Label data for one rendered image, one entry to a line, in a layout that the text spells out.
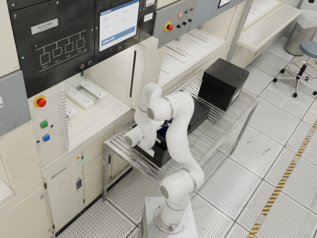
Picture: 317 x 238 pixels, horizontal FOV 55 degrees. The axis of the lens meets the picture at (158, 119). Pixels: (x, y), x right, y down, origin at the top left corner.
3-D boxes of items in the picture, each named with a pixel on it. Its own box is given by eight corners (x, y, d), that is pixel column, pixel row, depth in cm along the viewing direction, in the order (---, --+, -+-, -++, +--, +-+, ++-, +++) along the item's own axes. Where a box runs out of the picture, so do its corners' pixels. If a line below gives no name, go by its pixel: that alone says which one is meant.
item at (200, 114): (187, 136, 221) (191, 123, 212) (156, 114, 232) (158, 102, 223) (208, 117, 240) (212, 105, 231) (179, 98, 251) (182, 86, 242)
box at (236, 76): (226, 112, 247) (236, 88, 230) (196, 95, 256) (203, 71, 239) (239, 95, 266) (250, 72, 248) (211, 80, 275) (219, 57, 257)
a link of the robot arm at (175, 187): (192, 204, 161) (204, 178, 144) (164, 221, 152) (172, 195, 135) (178, 187, 167) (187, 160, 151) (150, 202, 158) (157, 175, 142)
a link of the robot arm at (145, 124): (169, 114, 154) (155, 147, 177) (145, 95, 159) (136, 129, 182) (157, 123, 149) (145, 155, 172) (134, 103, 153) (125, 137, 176)
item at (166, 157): (129, 144, 208) (131, 127, 196) (155, 124, 225) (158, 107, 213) (160, 168, 197) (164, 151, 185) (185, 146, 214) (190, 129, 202)
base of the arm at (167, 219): (189, 233, 169) (197, 216, 156) (155, 234, 165) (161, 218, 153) (183, 202, 182) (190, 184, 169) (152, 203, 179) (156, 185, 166)
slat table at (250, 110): (156, 247, 237) (173, 195, 185) (101, 200, 259) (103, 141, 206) (232, 154, 318) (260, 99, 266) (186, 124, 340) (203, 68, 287)
